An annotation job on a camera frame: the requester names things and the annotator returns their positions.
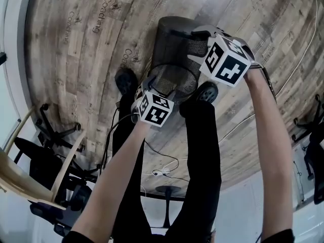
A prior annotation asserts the person's black shirt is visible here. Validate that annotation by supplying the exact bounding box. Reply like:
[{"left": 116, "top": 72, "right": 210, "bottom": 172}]
[{"left": 64, "top": 228, "right": 294, "bottom": 243}]

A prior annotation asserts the person's right leg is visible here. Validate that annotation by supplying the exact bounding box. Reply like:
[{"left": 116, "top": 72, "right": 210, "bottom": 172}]
[{"left": 164, "top": 99, "right": 223, "bottom": 243}]

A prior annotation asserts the black office chair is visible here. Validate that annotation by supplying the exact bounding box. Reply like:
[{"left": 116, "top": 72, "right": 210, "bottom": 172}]
[
  {"left": 290, "top": 94, "right": 324, "bottom": 205},
  {"left": 14, "top": 102, "right": 100, "bottom": 236}
]

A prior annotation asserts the black floor cable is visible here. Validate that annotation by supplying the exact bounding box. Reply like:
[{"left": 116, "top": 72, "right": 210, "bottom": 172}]
[{"left": 143, "top": 140, "right": 191, "bottom": 182}]

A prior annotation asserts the black mesh waste bin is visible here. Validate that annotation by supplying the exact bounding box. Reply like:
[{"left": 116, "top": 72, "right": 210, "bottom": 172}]
[{"left": 147, "top": 16, "right": 210, "bottom": 104}]

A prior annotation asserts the person's left shoe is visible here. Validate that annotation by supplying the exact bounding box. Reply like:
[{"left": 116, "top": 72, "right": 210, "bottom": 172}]
[{"left": 114, "top": 68, "right": 139, "bottom": 96}]

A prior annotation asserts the black wrist strap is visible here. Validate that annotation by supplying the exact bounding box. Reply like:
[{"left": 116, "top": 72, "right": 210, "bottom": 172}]
[{"left": 252, "top": 61, "right": 278, "bottom": 97}]

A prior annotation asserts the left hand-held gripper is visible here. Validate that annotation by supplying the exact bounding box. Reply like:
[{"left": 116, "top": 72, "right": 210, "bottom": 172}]
[{"left": 131, "top": 74, "right": 177, "bottom": 128}]

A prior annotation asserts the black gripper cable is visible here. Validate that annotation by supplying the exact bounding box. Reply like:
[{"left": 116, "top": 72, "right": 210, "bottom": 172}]
[{"left": 102, "top": 107, "right": 139, "bottom": 168}]

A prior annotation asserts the white floor cable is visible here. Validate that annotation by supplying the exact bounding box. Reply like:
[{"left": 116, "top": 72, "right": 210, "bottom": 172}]
[{"left": 218, "top": 0, "right": 320, "bottom": 143}]

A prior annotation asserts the person's shoe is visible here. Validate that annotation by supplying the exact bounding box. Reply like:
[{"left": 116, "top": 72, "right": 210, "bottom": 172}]
[
  {"left": 114, "top": 68, "right": 139, "bottom": 96},
  {"left": 195, "top": 81, "right": 219, "bottom": 103}
]

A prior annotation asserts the person's right forearm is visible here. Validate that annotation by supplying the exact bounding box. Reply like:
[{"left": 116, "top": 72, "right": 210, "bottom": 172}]
[{"left": 243, "top": 68, "right": 294, "bottom": 235}]

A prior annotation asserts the person's right shoe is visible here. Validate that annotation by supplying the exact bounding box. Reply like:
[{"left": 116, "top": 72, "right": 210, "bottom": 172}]
[{"left": 195, "top": 81, "right": 219, "bottom": 103}]

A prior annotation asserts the black round stand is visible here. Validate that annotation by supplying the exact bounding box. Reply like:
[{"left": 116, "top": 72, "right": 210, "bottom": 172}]
[{"left": 155, "top": 185, "right": 182, "bottom": 229}]

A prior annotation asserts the white power strip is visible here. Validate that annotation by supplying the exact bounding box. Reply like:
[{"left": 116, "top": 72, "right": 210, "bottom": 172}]
[{"left": 151, "top": 169, "right": 171, "bottom": 177}]

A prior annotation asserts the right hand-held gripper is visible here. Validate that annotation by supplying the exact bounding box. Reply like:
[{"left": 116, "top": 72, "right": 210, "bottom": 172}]
[{"left": 186, "top": 25, "right": 256, "bottom": 88}]

